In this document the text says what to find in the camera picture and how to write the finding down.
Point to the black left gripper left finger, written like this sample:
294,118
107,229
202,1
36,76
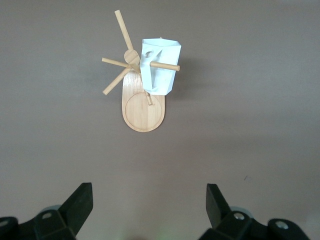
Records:
75,210

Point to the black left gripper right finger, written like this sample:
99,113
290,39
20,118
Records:
217,210

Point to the white faceted cup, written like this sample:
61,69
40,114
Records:
162,55

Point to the wooden cup rack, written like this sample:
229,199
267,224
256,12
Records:
142,112

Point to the brown paper table cover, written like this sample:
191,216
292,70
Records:
225,125

